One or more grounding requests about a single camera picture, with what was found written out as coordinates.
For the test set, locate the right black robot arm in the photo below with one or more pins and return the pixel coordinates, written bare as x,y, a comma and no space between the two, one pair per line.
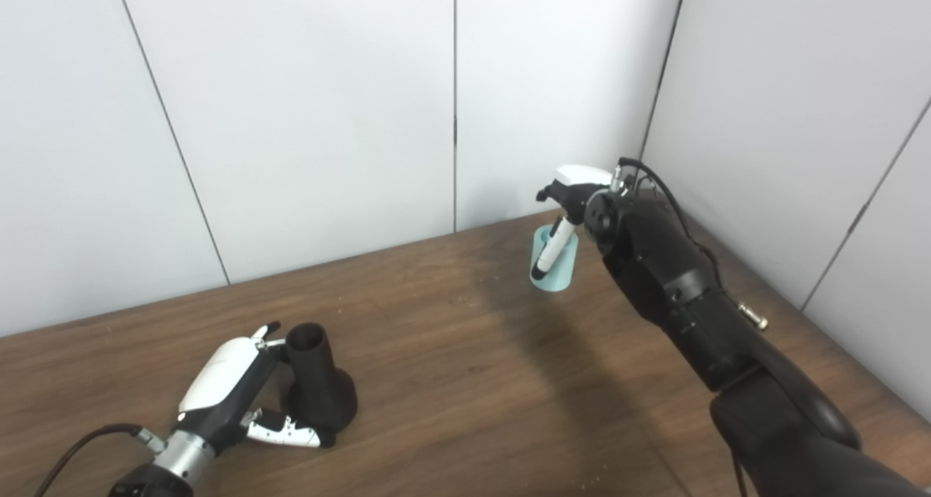
676,279

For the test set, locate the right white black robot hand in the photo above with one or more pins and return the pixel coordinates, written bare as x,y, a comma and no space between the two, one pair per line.
578,191

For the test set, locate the black flared nozzle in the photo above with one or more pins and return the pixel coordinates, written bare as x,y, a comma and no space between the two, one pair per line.
320,388

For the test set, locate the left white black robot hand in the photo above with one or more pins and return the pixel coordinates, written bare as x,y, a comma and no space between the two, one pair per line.
218,377

